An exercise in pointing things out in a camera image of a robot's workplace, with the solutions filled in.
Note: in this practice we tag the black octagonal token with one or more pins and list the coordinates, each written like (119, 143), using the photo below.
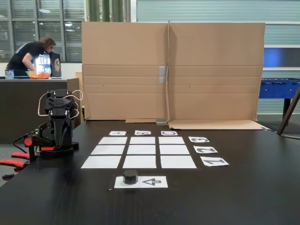
(130, 178)

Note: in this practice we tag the small brown cardboard sheet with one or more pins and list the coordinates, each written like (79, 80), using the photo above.
(73, 98)

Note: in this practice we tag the black and red clamp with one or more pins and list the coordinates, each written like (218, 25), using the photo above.
(29, 141)

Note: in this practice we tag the dark brown counter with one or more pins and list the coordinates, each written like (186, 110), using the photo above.
(18, 105)

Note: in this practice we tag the orange snack bag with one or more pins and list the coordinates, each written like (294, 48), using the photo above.
(41, 75)

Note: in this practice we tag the black box gold logo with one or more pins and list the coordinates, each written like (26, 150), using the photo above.
(56, 65)

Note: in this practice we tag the paper sheet letter A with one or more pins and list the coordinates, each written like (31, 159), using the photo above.
(111, 134)

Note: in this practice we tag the blue and white carton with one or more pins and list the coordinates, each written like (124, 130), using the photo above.
(9, 73)

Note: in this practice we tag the person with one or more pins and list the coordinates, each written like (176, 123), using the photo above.
(25, 56)

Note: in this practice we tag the paper sheet letter B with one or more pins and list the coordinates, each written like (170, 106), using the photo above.
(137, 134)

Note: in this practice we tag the brown cardboard box panel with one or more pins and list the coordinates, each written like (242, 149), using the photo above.
(122, 47)
(215, 58)

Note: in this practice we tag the grey tape piece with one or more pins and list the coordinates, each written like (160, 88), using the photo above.
(161, 122)

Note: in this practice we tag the paper sheet letter C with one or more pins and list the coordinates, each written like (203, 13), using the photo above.
(162, 134)

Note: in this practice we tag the grey tape strip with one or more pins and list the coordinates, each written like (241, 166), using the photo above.
(162, 74)

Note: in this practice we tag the white arrow paper sheet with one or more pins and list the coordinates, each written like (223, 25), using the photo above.
(164, 183)

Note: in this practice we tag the paper sheet number 3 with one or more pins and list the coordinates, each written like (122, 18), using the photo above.
(191, 141)

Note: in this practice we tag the paper sheet number 1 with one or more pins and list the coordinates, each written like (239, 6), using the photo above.
(206, 164)

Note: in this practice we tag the paper sheet number 2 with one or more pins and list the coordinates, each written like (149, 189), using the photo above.
(214, 152)

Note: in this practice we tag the blue foosball table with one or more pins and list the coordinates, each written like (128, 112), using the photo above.
(276, 90)

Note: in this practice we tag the wooden easel leg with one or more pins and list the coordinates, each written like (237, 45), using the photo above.
(289, 110)

